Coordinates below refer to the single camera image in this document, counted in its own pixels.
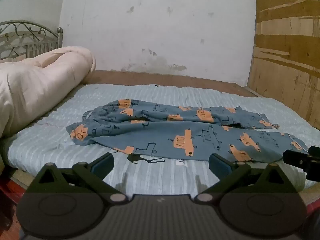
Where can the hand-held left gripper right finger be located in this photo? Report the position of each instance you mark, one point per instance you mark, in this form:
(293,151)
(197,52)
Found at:
(219,165)

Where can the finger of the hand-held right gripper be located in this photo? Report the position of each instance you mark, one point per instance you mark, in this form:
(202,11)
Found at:
(295,157)
(315,151)

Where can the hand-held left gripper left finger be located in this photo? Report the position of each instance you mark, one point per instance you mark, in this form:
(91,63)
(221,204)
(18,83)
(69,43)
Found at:
(103,165)

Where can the blue pants with orange cars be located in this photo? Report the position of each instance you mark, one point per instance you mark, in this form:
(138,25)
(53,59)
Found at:
(160,132)

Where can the light blue striped bed sheet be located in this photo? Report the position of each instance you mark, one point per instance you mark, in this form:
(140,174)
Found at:
(155,177)

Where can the brown bed base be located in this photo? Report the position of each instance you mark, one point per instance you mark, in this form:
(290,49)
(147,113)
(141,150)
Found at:
(175,78)

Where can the plywood board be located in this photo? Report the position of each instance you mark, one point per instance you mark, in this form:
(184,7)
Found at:
(287,55)

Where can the rolled pink comforter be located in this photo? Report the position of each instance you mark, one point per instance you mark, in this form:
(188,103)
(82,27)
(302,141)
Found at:
(37,80)

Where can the metal scrollwork headboard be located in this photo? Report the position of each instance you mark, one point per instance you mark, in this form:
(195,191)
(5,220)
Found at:
(30,43)

